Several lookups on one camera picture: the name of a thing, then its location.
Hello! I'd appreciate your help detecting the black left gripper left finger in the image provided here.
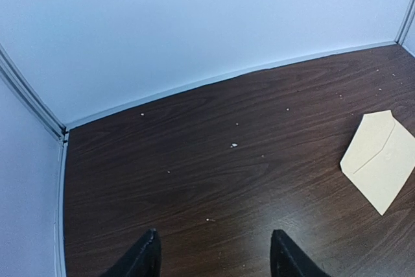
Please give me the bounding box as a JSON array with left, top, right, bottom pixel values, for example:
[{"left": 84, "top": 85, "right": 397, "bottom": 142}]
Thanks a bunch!
[{"left": 104, "top": 228, "right": 161, "bottom": 276}]

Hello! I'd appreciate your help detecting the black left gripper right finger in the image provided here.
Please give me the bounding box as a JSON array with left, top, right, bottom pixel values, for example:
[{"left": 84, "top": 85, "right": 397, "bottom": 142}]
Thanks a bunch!
[{"left": 270, "top": 230, "right": 329, "bottom": 277}]

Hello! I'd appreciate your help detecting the tan paper envelope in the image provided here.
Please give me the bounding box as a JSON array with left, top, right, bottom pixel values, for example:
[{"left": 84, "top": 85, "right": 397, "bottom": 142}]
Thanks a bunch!
[{"left": 340, "top": 110, "right": 414, "bottom": 215}]

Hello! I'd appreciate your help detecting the left aluminium corner post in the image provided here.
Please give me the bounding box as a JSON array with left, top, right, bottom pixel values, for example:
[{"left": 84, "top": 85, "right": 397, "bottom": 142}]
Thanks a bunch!
[{"left": 0, "top": 43, "right": 69, "bottom": 141}]

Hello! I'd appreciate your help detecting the aluminium corner post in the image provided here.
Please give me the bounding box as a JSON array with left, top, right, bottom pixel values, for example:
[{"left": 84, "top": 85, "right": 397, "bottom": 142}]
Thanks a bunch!
[
  {"left": 0, "top": 43, "right": 69, "bottom": 141},
  {"left": 394, "top": 0, "right": 414, "bottom": 46}
]

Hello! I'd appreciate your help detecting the right aluminium corner post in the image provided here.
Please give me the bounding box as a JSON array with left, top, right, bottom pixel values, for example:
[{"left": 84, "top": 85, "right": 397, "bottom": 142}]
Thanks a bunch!
[{"left": 394, "top": 0, "right": 414, "bottom": 46}]

